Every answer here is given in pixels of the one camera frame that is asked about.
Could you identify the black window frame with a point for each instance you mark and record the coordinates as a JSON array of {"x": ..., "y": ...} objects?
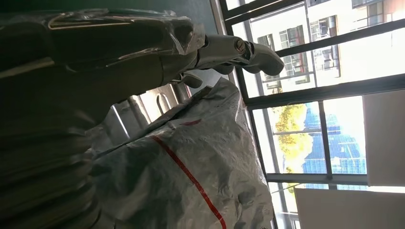
[{"x": 316, "y": 91}]

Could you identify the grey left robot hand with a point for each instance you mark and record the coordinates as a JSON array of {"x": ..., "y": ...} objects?
[{"x": 79, "y": 63}]

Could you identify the steel scale tray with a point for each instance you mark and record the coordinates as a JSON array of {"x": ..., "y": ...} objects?
[{"x": 133, "y": 117}]

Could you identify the white courier bag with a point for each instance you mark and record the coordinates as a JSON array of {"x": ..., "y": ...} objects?
[{"x": 196, "y": 158}]

